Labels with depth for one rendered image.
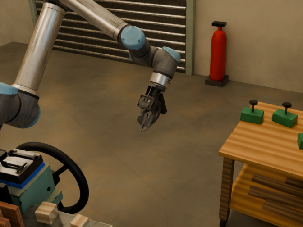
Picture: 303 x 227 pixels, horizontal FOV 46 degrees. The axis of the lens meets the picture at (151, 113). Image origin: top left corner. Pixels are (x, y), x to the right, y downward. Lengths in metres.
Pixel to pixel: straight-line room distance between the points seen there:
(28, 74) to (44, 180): 0.84
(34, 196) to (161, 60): 0.82
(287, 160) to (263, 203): 0.34
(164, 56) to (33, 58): 0.63
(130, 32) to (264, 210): 1.14
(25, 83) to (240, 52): 2.29
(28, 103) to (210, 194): 1.22
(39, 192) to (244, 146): 1.09
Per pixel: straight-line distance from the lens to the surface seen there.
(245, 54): 3.55
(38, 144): 1.13
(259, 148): 1.81
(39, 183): 1.01
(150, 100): 1.51
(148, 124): 1.55
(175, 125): 2.92
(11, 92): 1.63
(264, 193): 2.06
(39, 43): 1.81
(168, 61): 1.54
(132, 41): 1.45
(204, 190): 2.32
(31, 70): 1.78
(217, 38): 3.41
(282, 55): 3.48
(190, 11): 3.54
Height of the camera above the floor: 1.57
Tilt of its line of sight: 30 degrees down
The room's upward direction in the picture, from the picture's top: 2 degrees counter-clockwise
